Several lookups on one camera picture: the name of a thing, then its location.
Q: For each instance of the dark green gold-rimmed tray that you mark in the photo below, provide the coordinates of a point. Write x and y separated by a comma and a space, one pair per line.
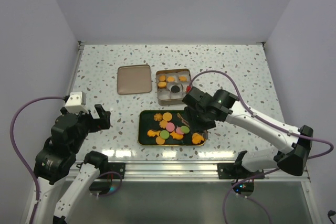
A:
147, 122

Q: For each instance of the orange flower cookie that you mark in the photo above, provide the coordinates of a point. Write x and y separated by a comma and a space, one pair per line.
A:
158, 117

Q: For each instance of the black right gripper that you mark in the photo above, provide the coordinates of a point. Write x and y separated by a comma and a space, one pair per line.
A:
194, 125

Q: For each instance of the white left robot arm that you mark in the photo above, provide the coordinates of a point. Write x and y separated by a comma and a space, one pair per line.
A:
53, 163

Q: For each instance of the orange fish cookie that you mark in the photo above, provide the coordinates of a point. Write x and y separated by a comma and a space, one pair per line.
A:
176, 136
152, 133
197, 139

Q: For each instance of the black sandwich cookie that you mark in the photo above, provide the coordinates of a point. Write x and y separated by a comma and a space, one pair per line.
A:
175, 89

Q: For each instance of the orange fish cookie centre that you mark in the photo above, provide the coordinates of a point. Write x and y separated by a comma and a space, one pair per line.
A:
176, 136

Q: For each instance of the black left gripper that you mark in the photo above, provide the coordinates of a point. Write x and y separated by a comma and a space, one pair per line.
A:
97, 124

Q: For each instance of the orange fish cookie left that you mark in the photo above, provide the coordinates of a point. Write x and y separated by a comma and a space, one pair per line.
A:
152, 133

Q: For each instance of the pink sandwich cookie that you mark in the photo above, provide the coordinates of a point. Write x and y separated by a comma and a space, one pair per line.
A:
179, 131
170, 127

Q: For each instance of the plain orange round cookie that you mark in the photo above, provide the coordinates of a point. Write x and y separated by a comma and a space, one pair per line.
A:
159, 141

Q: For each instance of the silver metal tongs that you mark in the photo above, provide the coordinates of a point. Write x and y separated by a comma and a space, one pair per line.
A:
204, 134

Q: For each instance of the orange scalloped cookie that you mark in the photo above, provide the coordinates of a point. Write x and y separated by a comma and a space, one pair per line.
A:
163, 124

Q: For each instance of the orange dotted cookie right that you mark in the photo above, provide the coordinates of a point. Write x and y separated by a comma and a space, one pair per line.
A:
167, 116

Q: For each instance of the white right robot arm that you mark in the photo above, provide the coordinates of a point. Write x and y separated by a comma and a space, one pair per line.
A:
290, 146

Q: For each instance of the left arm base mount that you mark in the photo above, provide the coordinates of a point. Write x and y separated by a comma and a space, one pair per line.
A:
115, 167

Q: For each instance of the gold tin lid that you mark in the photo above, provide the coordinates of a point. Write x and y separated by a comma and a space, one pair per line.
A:
134, 79

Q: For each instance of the aluminium table rail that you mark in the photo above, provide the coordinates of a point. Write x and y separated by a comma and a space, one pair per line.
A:
185, 171

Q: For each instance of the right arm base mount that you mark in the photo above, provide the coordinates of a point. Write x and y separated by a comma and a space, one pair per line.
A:
230, 171

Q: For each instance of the green sandwich cookie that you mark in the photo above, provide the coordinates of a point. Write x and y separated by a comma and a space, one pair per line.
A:
185, 129
164, 134

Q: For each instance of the gold cookie tin box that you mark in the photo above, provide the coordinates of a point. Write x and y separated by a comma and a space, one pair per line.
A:
164, 95

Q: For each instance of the orange dotted round cookie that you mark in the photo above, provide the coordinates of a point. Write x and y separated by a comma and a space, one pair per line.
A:
162, 84

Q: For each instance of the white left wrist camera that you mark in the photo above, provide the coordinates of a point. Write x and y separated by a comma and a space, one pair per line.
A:
76, 103

